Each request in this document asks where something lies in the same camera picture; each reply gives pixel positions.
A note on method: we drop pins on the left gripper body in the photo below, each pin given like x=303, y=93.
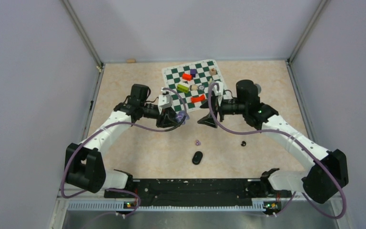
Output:
x=163, y=117

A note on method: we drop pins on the green white chessboard mat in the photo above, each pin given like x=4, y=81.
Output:
x=191, y=80

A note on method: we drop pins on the poker chip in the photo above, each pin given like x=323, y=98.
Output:
x=201, y=87

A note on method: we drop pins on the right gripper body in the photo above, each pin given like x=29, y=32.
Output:
x=221, y=109

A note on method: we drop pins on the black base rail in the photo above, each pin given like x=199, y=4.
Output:
x=221, y=192

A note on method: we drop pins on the black microphone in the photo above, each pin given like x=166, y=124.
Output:
x=259, y=89

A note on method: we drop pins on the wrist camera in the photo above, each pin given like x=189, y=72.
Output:
x=164, y=100
x=217, y=89

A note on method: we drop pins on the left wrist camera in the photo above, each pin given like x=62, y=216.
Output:
x=164, y=100

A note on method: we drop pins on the purple block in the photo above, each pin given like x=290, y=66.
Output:
x=193, y=72

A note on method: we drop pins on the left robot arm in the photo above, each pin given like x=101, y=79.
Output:
x=84, y=166

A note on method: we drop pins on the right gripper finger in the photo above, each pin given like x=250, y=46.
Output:
x=208, y=121
x=210, y=103

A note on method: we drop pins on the lavender earbud charging case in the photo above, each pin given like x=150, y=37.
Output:
x=180, y=116

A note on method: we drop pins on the red arch block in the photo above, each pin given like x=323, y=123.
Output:
x=198, y=98

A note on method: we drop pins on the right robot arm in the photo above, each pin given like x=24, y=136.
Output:
x=325, y=172

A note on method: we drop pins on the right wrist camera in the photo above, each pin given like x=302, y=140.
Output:
x=217, y=89

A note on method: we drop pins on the black earbud case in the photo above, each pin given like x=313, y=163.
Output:
x=197, y=157

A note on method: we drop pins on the green white lego brick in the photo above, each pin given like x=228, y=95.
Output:
x=183, y=87

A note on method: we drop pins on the wooden cube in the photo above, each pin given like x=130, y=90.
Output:
x=213, y=71

